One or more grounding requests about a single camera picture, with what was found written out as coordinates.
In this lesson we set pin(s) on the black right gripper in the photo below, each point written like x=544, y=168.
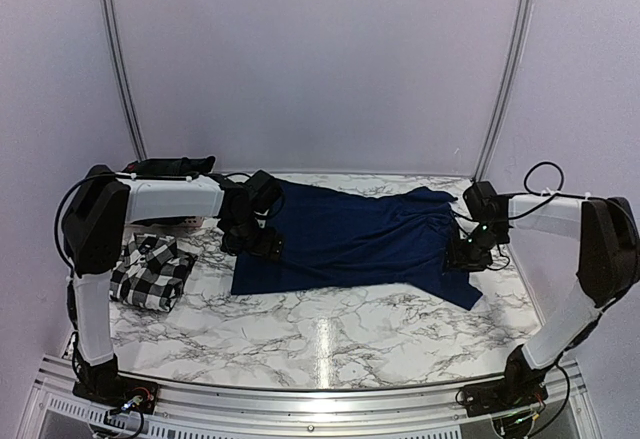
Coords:
x=454, y=255

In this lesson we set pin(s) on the black white plaid shirt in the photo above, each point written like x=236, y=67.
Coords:
x=151, y=272

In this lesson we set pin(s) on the pink perforated laundry basket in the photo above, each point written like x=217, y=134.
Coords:
x=168, y=226

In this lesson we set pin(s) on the aluminium frame post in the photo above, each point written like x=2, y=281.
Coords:
x=121, y=78
x=499, y=111

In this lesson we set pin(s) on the right aluminium frame post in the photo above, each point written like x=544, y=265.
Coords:
x=499, y=111

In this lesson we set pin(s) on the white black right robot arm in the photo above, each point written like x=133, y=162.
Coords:
x=594, y=252

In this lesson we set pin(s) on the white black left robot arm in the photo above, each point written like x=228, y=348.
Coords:
x=88, y=230

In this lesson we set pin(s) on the navy blue t-shirt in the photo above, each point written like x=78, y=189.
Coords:
x=336, y=239

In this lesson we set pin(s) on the dark blue green clothes pile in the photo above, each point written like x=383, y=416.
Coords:
x=174, y=167

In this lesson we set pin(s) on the left aluminium frame post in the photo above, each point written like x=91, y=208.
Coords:
x=121, y=78

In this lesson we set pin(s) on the front aluminium table rail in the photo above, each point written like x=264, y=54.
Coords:
x=191, y=410

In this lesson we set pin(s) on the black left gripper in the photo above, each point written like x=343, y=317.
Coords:
x=230, y=245

